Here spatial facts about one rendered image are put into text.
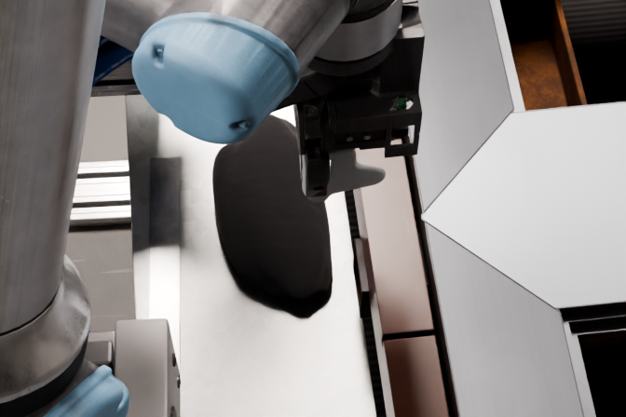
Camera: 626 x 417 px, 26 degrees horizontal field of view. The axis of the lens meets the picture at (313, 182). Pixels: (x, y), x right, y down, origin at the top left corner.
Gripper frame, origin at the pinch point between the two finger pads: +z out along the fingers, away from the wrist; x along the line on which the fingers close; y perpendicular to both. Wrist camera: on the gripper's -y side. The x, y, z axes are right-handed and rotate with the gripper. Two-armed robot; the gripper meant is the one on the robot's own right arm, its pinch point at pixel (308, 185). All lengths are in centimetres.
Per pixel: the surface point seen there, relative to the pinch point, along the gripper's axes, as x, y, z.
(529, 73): 23.6, 24.5, 22.0
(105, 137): 66, -25, 90
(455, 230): -2.0, 11.4, 5.6
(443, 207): 0.2, 10.8, 5.5
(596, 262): -6.0, 21.7, 5.5
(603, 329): -10.7, 21.5, 7.7
